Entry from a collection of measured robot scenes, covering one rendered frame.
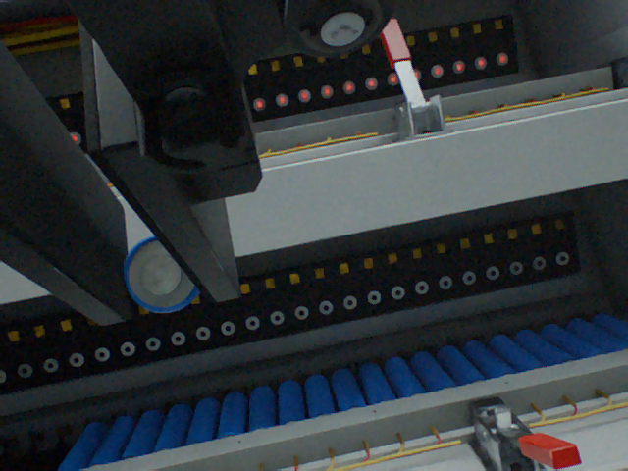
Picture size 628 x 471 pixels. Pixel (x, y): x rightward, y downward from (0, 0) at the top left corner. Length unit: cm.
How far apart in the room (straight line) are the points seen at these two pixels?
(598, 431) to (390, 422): 12
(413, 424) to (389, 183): 14
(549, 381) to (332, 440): 13
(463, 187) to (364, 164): 6
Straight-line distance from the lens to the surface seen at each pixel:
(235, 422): 38
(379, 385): 39
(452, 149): 32
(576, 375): 37
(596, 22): 51
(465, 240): 47
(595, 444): 35
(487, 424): 32
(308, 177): 31
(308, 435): 34
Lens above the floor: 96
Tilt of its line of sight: 11 degrees up
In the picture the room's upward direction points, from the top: 12 degrees counter-clockwise
